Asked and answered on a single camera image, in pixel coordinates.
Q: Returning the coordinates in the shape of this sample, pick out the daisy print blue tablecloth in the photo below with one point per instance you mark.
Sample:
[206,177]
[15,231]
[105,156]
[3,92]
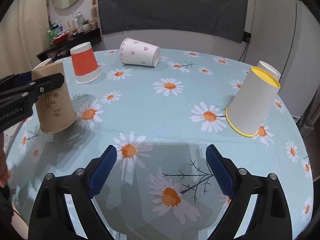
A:
[161,121]

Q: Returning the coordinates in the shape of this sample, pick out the person's left hand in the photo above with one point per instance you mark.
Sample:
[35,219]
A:
[4,172]

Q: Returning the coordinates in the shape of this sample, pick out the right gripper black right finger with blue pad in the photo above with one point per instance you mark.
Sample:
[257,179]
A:
[271,217]

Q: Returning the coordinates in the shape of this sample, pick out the small potted plant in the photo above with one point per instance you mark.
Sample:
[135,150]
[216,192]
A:
[86,26]

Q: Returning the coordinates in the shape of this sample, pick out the red bowl on shelf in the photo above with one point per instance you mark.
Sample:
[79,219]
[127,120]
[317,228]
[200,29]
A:
[60,39]

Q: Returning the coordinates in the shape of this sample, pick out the white cup yellow rim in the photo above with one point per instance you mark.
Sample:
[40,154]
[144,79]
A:
[252,103]

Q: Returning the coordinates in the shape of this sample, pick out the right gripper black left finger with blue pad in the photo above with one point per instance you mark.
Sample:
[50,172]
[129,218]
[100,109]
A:
[50,218]

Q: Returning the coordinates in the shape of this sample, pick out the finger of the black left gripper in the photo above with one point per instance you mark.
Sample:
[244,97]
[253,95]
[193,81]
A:
[26,86]
[16,80]

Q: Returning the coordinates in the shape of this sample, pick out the beige ceramic mug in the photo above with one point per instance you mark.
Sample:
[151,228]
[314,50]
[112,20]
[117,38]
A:
[43,63]

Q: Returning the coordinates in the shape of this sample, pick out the cream curtain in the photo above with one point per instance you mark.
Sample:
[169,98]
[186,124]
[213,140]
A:
[23,36]

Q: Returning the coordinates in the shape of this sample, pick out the black side shelf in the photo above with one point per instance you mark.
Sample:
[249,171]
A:
[62,50]

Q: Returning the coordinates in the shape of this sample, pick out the smartphone with patterned case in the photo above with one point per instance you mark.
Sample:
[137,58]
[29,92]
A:
[9,136]

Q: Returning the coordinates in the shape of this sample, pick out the white heart pattern paper cup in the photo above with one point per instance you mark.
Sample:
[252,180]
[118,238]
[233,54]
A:
[139,53]

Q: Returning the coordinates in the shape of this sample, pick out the tall beige bottle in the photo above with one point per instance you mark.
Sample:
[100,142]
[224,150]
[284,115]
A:
[94,10]

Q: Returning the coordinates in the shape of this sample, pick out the white thermos bottle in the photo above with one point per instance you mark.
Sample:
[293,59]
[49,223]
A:
[79,19]

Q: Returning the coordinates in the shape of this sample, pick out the brown kraft paper cup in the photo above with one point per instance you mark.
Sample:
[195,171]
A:
[54,109]

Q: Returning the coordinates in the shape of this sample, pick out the red and white paper cup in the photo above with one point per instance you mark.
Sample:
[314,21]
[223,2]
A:
[84,63]

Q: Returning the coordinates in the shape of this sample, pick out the white cup behind yellow cup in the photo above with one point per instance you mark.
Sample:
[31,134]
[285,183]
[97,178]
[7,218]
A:
[271,70]

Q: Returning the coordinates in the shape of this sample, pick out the white refrigerator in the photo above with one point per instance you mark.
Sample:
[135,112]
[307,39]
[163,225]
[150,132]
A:
[285,34]

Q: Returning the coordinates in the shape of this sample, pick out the dark grey chair back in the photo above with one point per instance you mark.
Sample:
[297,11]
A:
[223,18]

